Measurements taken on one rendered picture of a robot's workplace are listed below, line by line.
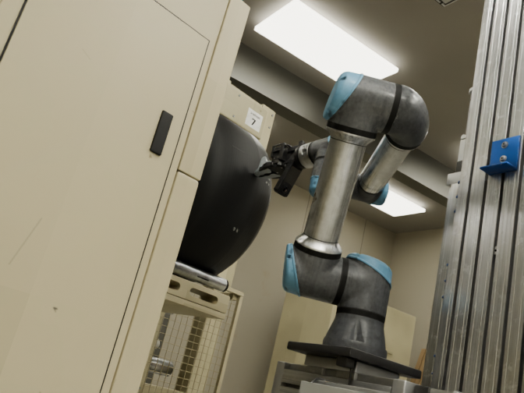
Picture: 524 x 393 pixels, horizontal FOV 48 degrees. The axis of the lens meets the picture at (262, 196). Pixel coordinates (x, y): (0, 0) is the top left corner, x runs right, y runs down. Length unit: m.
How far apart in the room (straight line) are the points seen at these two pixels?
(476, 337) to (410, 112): 0.51
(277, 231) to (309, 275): 7.22
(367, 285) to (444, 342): 0.21
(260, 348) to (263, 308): 0.55
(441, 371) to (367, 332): 0.18
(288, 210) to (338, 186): 7.41
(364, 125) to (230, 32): 0.38
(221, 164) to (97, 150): 0.97
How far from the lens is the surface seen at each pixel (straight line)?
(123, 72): 0.97
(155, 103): 0.99
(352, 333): 1.38
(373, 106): 1.32
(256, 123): 2.63
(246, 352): 8.28
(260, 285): 8.37
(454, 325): 1.42
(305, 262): 1.37
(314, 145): 1.74
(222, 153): 1.87
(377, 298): 1.41
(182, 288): 1.87
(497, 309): 1.37
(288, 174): 1.80
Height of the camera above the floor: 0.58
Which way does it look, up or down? 18 degrees up
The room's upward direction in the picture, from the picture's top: 14 degrees clockwise
